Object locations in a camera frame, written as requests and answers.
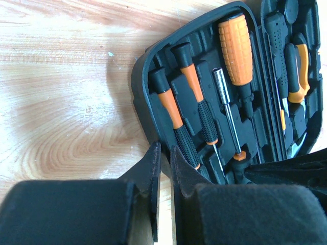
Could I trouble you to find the black orange screwdriver handle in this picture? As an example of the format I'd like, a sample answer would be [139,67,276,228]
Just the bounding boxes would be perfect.
[212,68,250,185]

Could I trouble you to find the black plastic tool case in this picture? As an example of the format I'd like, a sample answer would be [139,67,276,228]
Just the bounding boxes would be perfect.
[131,1,323,184]

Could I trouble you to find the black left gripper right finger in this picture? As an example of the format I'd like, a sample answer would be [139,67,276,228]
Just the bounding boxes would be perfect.
[171,147,326,244]

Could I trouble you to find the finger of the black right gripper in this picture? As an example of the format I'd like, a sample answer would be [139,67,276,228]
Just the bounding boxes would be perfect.
[245,149,326,199]

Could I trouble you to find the orange black pliers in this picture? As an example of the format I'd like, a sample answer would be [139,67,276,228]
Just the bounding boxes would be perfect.
[284,33,310,104]

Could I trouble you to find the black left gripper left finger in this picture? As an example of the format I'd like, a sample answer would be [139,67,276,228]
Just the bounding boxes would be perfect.
[1,142,161,244]

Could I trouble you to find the orange grid handle tool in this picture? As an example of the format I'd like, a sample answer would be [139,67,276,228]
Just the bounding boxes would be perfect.
[218,13,262,163]

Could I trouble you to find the small orange black screwdriver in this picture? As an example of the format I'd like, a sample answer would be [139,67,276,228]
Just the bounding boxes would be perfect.
[171,42,227,180]

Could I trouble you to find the claw hammer black grip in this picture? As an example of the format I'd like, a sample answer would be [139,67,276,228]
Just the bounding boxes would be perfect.
[264,12,305,159]

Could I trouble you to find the silver orange utility knife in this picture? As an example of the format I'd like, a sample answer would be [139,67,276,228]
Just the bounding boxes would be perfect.
[276,85,286,135]

